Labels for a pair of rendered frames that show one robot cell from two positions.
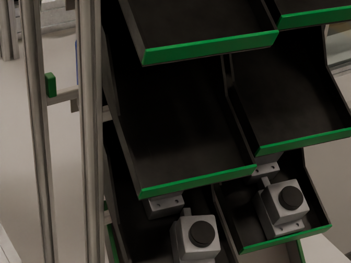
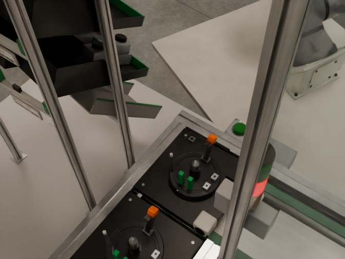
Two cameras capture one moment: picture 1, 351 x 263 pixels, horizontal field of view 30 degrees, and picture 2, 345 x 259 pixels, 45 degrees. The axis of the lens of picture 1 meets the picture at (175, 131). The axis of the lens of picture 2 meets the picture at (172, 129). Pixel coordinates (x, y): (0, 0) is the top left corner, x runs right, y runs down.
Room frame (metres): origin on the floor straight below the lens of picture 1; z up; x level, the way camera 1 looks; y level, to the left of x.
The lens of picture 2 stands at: (0.68, 0.75, 1.96)
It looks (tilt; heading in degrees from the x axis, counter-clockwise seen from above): 54 degrees down; 251
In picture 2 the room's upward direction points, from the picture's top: 2 degrees counter-clockwise
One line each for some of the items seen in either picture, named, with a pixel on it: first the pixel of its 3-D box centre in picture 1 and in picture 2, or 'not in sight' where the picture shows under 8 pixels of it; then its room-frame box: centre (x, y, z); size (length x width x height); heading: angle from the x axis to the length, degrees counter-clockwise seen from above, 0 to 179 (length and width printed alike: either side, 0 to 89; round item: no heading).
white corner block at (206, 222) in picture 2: not in sight; (204, 224); (0.47, 0.37, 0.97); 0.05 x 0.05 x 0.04; 34
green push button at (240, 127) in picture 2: not in sight; (239, 129); (0.26, 0.13, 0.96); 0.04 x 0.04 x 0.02
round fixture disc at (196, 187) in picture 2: not in sight; (194, 175); (0.44, 0.24, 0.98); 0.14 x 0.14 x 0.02
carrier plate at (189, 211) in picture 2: not in sight; (194, 179); (0.44, 0.24, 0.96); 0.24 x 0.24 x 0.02; 34
